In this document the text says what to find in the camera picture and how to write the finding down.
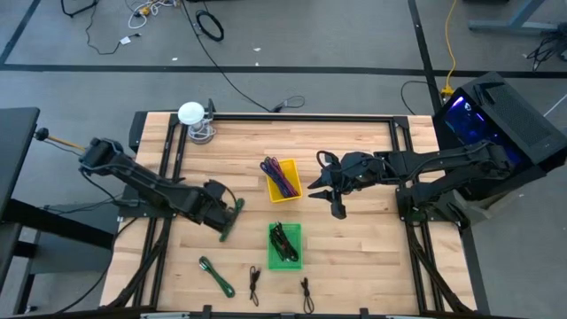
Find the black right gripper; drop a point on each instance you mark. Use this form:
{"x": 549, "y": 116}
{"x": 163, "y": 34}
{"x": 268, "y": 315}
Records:
{"x": 354, "y": 179}

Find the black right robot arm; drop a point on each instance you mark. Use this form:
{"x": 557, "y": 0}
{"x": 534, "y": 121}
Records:
{"x": 443, "y": 159}

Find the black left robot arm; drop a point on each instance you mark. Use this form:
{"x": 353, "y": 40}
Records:
{"x": 146, "y": 184}

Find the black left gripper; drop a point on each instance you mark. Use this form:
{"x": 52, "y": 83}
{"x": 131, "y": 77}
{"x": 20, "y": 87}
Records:
{"x": 219, "y": 206}

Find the white dome lamp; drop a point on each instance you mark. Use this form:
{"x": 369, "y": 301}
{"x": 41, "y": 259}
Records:
{"x": 191, "y": 113}

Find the black computer tower blue light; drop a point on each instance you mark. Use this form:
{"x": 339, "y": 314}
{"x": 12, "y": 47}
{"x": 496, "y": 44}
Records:
{"x": 518, "y": 115}

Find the black aluminium table frame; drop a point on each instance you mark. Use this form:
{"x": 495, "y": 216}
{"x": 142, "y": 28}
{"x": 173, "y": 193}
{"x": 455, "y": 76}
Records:
{"x": 310, "y": 118}

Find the black side desk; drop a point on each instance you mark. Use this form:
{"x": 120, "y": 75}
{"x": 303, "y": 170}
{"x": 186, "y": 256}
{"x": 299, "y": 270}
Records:
{"x": 15, "y": 150}

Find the orange stick black knob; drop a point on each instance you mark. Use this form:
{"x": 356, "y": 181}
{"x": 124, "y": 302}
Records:
{"x": 62, "y": 141}

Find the yellow plastic basket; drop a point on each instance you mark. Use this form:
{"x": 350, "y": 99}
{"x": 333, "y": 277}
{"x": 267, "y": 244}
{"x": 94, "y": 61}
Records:
{"x": 296, "y": 170}

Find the grey desk foot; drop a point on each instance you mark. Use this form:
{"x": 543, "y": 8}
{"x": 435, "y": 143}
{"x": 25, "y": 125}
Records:
{"x": 514, "y": 24}

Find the green plastic basket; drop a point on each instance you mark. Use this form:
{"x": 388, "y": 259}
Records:
{"x": 292, "y": 263}

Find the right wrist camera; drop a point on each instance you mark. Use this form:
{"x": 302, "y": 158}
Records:
{"x": 354, "y": 160}

